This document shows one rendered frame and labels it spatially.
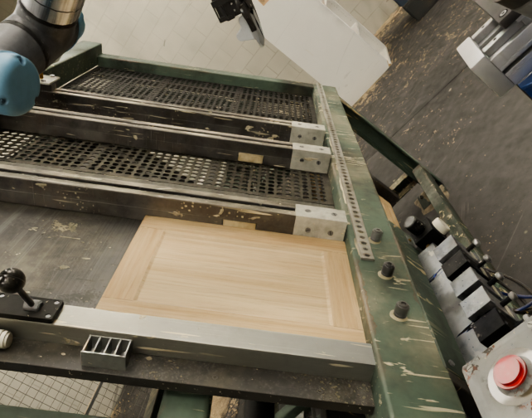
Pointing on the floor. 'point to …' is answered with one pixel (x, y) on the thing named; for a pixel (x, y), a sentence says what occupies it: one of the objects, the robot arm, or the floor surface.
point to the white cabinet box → (325, 43)
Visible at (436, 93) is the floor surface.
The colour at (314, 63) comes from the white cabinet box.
